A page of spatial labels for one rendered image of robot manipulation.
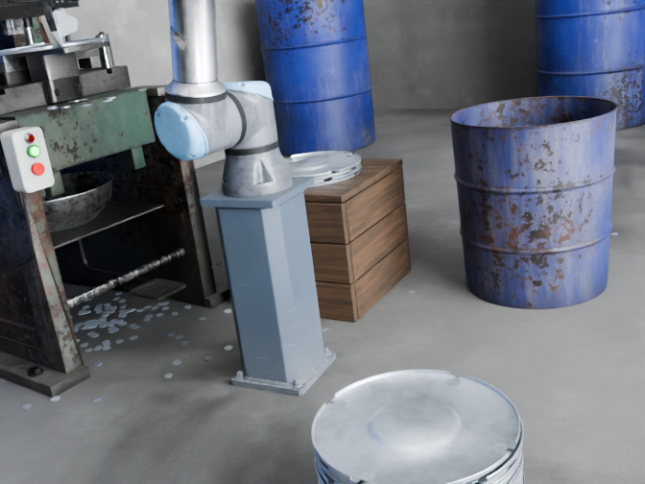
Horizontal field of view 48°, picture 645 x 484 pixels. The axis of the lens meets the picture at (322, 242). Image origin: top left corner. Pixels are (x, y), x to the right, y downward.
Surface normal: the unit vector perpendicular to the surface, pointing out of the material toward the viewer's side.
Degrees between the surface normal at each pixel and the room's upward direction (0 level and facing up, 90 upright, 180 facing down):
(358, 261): 90
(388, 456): 0
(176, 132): 97
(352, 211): 90
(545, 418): 0
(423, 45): 90
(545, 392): 0
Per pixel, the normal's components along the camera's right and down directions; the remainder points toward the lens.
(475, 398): -0.11, -0.94
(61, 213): 0.49, 0.47
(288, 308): 0.32, 0.27
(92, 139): 0.80, 0.10
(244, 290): -0.44, 0.34
